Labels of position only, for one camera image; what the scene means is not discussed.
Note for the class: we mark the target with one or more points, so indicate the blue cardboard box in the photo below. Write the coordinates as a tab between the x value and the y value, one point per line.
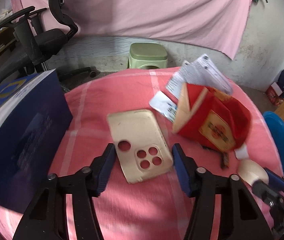
34	116

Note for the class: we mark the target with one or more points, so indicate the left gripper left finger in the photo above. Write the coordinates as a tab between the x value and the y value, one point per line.
46	215

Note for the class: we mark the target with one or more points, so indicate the pink checked tablecloth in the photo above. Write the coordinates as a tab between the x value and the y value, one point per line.
155	208

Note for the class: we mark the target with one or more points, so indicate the white paper receipt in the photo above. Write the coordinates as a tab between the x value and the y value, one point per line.
201	72

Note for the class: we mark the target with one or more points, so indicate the black office chair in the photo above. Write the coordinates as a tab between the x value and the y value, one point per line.
36	45

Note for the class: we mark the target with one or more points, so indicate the green plastic stool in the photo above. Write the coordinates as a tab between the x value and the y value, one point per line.
147	56

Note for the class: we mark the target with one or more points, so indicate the pink hanging bedsheet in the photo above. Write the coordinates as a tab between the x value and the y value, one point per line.
213	24

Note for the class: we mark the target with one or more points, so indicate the blue plastic bucket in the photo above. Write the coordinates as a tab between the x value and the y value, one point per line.
276	127

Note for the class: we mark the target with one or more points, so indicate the red cigarette pack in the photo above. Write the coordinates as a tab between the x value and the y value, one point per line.
212	118

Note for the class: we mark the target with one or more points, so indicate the beige phone case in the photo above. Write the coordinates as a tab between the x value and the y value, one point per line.
140	145

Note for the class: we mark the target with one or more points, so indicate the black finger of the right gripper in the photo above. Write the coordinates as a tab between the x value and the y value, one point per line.
272	194

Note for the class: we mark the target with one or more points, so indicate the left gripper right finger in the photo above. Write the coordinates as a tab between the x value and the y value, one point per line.
240	216

